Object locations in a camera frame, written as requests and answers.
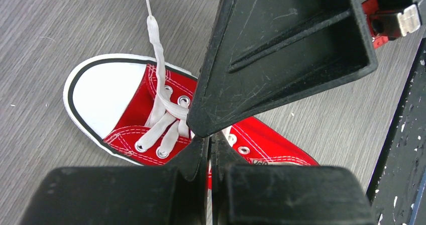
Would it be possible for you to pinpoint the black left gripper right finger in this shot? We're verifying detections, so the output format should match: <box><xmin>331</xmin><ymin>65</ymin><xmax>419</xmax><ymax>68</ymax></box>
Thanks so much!
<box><xmin>210</xmin><ymin>132</ymin><xmax>248</xmax><ymax>224</ymax></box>

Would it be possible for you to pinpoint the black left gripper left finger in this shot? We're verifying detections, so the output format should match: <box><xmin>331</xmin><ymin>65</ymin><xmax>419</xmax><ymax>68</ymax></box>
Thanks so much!
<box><xmin>167</xmin><ymin>137</ymin><xmax>208</xmax><ymax>224</ymax></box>

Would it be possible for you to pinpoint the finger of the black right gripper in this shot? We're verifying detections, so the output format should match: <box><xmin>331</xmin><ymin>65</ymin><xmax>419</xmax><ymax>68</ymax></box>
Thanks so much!
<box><xmin>187</xmin><ymin>0</ymin><xmax>378</xmax><ymax>137</ymax></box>

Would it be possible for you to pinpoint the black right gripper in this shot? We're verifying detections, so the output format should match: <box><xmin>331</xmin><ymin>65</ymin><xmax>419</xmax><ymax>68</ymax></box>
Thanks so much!
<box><xmin>355</xmin><ymin>0</ymin><xmax>425</xmax><ymax>49</ymax></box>

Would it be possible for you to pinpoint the white shoelace of sneaker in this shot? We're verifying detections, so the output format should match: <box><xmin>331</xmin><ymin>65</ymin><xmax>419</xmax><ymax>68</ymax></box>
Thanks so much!
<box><xmin>135</xmin><ymin>0</ymin><xmax>195</xmax><ymax>159</ymax></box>

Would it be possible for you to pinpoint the red canvas sneaker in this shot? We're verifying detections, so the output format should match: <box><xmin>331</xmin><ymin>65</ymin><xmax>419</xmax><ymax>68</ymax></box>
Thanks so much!
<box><xmin>63</xmin><ymin>53</ymin><xmax>317</xmax><ymax>166</ymax></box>

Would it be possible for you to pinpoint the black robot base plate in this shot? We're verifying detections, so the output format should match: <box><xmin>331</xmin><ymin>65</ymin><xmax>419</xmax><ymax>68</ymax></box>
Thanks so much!
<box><xmin>366</xmin><ymin>39</ymin><xmax>425</xmax><ymax>225</ymax></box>

